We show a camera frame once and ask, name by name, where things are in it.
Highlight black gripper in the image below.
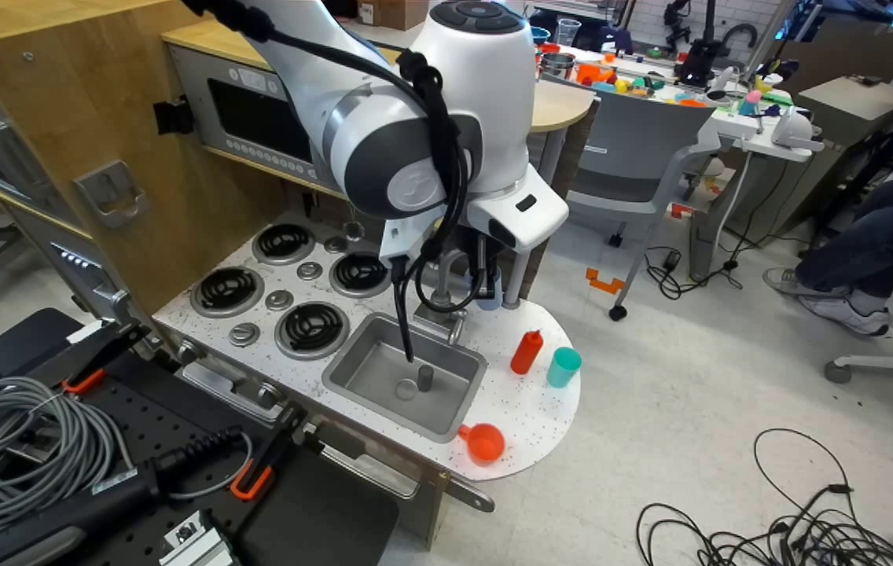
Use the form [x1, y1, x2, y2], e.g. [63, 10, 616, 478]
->
[461, 230, 511, 309]

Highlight teal plastic cup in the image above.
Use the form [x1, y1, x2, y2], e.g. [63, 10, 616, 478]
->
[543, 345, 584, 390]

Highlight grey toy sink basin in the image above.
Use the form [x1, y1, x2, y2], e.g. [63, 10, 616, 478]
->
[320, 311, 490, 443]

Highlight silver toy faucet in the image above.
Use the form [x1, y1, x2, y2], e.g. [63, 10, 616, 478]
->
[412, 245, 500, 343]

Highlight red squeeze bottle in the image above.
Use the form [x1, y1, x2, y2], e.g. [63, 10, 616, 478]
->
[507, 327, 547, 376]

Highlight orange floor piece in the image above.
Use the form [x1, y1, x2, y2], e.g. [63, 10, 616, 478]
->
[584, 266, 629, 295]

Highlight black toy stove burner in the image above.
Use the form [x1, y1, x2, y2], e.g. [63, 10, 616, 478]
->
[326, 249, 396, 298]
[188, 265, 267, 319]
[274, 298, 354, 361]

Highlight orange measuring scoop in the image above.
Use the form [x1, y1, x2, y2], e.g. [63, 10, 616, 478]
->
[455, 420, 511, 467]

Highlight grey chair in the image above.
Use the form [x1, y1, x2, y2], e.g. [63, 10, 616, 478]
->
[561, 91, 759, 324]

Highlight cardboard box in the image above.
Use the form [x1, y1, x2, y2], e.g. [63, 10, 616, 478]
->
[356, 0, 430, 32]

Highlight grey toy microwave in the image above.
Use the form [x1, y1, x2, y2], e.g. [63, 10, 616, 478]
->
[163, 40, 350, 200]

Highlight white table with toys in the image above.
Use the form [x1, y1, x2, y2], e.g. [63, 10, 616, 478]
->
[528, 19, 819, 286]

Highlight orange black bar clamp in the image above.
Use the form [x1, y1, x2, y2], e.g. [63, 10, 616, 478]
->
[228, 405, 309, 503]
[59, 324, 152, 399]

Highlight black perforated base board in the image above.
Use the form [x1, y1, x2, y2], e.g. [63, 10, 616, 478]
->
[0, 309, 402, 566]

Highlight white rounded toy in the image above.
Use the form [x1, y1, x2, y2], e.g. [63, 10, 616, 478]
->
[771, 107, 819, 150]

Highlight grey white sneaker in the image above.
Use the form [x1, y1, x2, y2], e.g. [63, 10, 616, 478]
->
[761, 265, 893, 338]

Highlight small black panel clamp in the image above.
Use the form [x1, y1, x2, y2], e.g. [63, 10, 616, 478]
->
[152, 96, 199, 139]

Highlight person's leg in jeans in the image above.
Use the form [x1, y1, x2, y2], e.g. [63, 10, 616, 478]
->
[794, 171, 893, 295]

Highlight grey outlet plate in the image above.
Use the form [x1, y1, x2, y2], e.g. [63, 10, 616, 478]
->
[73, 156, 148, 230]

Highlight office chair base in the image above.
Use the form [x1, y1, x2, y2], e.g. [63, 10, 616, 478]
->
[822, 350, 893, 473]

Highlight wooden toy kitchen unit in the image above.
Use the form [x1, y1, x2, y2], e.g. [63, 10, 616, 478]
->
[0, 0, 597, 547]

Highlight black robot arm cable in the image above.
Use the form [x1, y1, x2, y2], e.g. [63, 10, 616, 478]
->
[180, 0, 482, 367]

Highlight silver metal bracket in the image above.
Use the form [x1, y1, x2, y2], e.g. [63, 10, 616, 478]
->
[159, 509, 237, 566]

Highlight tangled black floor cables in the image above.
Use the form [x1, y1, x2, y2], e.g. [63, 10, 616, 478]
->
[632, 425, 893, 566]

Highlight coiled grey cable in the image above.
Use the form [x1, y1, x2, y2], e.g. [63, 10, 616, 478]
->
[0, 375, 141, 538]

